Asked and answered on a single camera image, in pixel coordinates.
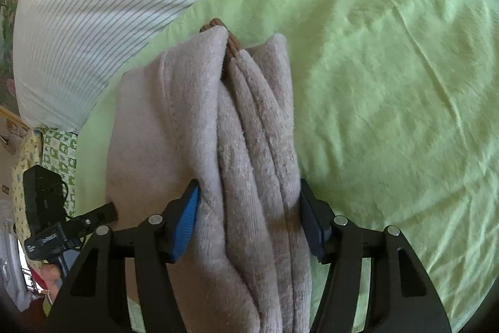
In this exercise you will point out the light green bed sheet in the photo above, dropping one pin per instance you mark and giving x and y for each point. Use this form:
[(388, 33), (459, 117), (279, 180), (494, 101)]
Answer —
[(390, 83)]

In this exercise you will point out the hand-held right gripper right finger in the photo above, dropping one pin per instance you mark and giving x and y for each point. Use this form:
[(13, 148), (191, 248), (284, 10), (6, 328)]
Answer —
[(312, 220)]

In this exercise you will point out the yellow printed pillow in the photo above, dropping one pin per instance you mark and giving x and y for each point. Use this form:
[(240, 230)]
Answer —
[(31, 149)]

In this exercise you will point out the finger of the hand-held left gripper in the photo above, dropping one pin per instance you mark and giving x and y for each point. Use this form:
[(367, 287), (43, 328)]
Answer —
[(99, 216)]

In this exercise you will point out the person's left hand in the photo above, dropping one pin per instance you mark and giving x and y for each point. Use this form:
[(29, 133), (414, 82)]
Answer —
[(50, 276)]

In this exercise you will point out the white striped duvet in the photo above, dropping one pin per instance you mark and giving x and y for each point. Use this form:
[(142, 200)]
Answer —
[(97, 24)]

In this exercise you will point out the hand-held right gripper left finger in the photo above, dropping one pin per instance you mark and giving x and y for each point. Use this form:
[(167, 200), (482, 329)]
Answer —
[(187, 218)]

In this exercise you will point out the green checked pillow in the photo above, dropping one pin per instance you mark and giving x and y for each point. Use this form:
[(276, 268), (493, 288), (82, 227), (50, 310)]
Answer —
[(58, 151)]

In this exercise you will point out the beige knit sweater brown trim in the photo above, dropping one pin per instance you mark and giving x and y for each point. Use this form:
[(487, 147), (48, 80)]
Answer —
[(253, 142)]

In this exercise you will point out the floral headboard with gold frame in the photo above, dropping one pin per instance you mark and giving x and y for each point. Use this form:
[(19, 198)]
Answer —
[(7, 24)]

